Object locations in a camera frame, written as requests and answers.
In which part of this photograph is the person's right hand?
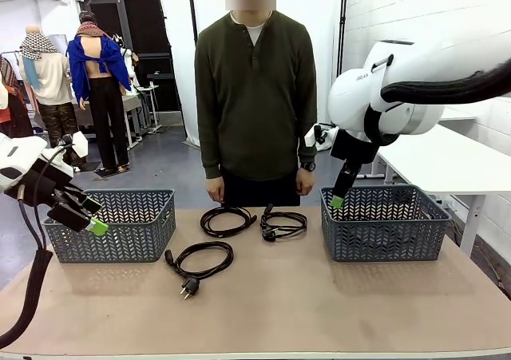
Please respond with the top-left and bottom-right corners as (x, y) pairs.
(206, 176), (226, 204)

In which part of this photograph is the black backdrop stand pole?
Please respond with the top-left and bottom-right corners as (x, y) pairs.
(156, 0), (200, 50)
(329, 0), (351, 77)

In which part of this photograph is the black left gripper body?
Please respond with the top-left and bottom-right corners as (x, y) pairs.
(3, 163), (81, 218)

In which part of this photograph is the person in green sweater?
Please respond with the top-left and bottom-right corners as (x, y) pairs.
(194, 0), (319, 208)

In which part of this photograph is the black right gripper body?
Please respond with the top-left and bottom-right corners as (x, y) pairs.
(330, 129), (381, 182)

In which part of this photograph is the white photo backdrop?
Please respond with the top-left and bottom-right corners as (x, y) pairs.
(157, 0), (349, 150)

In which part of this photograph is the black power cable round plug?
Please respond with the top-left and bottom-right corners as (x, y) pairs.
(164, 241), (235, 301)

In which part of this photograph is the black right arm cable sleeve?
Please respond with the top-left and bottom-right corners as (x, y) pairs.
(362, 65), (511, 146)

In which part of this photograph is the person's right forearm green sleeve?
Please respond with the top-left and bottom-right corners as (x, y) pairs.
(196, 108), (223, 180)

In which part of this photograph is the black left arm cable sleeve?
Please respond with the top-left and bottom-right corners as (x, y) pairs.
(0, 143), (77, 350)

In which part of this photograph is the black arm cable sleeve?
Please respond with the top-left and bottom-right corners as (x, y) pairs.
(362, 65), (511, 146)
(0, 143), (77, 350)

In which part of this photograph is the mannequin with blue jacket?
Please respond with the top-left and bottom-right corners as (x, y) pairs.
(66, 10), (133, 176)

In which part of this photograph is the mannequin with cream sweater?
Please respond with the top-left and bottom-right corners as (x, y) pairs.
(18, 24), (81, 150)

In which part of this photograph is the grey plastic lattice basket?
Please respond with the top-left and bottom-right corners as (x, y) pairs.
(42, 188), (177, 265)
(319, 184), (453, 263)

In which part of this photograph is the black cable angled plug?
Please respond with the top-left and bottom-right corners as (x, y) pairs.
(259, 204), (309, 242)

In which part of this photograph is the person's left forearm green sleeve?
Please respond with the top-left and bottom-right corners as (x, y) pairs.
(296, 108), (319, 165)

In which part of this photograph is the grey workshop desk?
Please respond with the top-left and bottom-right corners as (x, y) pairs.
(73, 84), (163, 150)

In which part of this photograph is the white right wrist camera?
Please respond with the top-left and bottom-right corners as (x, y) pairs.
(304, 123), (341, 152)

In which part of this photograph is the black framed glass door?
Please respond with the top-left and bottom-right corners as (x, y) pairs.
(81, 0), (183, 114)

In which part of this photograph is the thin black cable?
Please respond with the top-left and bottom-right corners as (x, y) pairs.
(199, 206), (258, 239)

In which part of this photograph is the person's left hand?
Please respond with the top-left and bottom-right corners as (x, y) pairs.
(295, 169), (315, 196)

